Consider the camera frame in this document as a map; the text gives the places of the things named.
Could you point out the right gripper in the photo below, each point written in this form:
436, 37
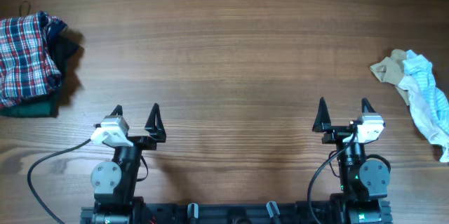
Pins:
322, 124

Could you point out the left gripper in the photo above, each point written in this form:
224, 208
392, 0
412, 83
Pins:
155, 133

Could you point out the red blue plaid garment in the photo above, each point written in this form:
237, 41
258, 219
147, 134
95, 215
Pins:
27, 70

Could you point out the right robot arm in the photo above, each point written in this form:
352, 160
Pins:
364, 178

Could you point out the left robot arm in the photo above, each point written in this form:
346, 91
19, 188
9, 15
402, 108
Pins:
114, 181

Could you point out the beige garment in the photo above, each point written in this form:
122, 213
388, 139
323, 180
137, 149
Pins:
391, 70

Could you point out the light blue striped garment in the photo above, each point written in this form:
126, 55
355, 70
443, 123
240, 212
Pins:
428, 104

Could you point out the green folded garment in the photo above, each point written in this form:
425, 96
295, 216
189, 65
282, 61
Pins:
23, 102

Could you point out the black folded garment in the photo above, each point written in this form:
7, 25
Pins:
61, 50

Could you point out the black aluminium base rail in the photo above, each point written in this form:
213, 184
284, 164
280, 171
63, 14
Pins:
298, 212

